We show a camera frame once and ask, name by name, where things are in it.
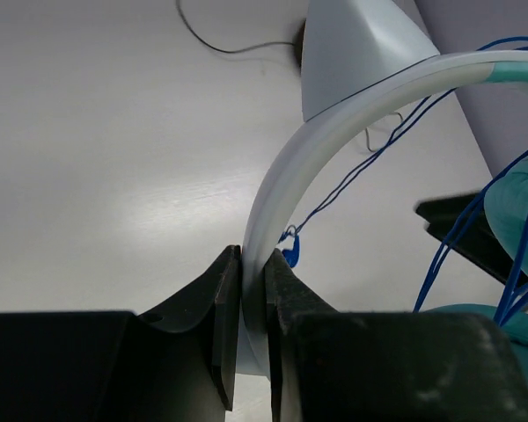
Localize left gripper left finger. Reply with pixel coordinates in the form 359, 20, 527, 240
0, 245, 242, 421

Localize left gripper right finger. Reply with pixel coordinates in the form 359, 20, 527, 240
263, 251, 528, 421

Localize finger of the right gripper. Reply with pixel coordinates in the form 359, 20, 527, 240
415, 191, 528, 287

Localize blue headphone cable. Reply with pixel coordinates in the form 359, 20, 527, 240
276, 37, 528, 329

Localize teal cat-ear headphones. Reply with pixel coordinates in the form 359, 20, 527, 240
237, 1, 528, 376

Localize brown silver headphones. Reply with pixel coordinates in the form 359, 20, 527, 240
292, 19, 306, 72

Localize black headphone cable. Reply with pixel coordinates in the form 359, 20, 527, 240
175, 0, 406, 153

